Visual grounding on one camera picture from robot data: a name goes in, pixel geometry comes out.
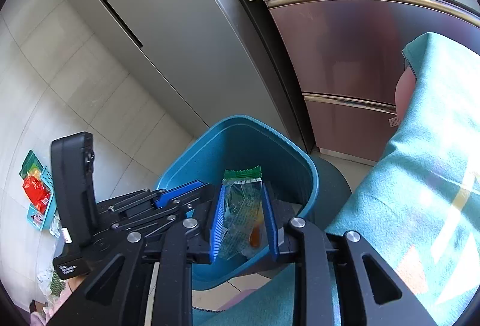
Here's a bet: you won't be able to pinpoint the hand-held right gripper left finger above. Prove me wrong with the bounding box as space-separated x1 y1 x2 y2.
47 183 226 326

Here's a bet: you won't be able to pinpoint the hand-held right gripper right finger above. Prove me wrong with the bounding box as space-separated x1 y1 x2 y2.
262 181 438 326

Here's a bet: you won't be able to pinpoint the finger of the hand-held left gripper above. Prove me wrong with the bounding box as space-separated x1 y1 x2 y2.
95 180 205 213
98 185 217 241

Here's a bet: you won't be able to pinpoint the clear green candy wrapper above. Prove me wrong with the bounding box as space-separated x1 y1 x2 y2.
219 165 266 261

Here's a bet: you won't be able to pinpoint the blue plastic trash bin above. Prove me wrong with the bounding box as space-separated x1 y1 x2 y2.
155 115 320 291

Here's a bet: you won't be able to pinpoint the teal tray with packets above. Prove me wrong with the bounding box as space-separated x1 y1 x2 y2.
19 149 58 231

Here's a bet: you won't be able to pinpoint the red snack packet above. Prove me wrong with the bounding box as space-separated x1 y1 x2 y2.
23 176 53 215

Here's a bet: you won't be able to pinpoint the green snack packet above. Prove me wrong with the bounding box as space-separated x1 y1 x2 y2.
20 150 43 177

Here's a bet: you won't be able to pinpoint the teal and grey printed tablecloth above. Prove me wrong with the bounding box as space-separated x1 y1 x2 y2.
191 32 480 326

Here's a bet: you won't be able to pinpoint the grey refrigerator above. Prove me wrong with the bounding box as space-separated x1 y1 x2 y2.
52 0 302 161

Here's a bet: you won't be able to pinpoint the brown base cabinets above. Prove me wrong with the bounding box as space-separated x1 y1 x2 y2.
263 0 480 166

